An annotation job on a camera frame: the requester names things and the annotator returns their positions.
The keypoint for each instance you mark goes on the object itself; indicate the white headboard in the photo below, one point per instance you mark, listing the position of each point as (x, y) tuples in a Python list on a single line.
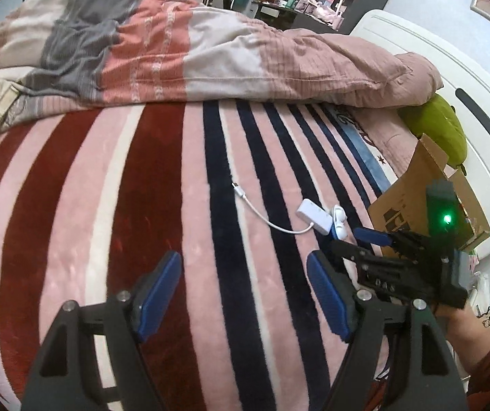
[(463, 72)]

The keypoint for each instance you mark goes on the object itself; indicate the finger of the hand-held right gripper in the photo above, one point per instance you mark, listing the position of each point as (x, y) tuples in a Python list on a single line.
[(345, 250), (373, 235)]

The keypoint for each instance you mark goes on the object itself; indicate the cardboard box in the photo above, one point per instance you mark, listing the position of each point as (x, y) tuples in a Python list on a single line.
[(407, 201)]

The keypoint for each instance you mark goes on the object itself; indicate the striped plush blanket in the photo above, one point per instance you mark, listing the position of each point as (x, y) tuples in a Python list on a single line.
[(142, 201)]

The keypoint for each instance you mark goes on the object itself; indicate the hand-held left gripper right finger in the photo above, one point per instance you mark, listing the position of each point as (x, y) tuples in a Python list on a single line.
[(328, 299)]

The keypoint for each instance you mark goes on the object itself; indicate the pink grey patchwork quilt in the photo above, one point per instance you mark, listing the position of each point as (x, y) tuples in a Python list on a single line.
[(210, 43)]

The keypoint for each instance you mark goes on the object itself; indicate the dark desk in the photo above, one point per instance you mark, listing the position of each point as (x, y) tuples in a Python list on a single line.
[(287, 15)]

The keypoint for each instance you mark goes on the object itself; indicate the white earphones blue holder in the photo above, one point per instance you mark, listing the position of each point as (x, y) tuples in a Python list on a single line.
[(339, 222)]

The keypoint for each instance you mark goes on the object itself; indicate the green plush pillow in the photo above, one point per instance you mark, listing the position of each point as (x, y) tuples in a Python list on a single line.
[(437, 124)]

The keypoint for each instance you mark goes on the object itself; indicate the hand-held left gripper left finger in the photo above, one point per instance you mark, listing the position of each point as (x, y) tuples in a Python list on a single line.
[(159, 295)]

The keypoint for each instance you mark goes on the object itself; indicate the person's right forearm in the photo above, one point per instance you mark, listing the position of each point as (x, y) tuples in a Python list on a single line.
[(469, 342)]

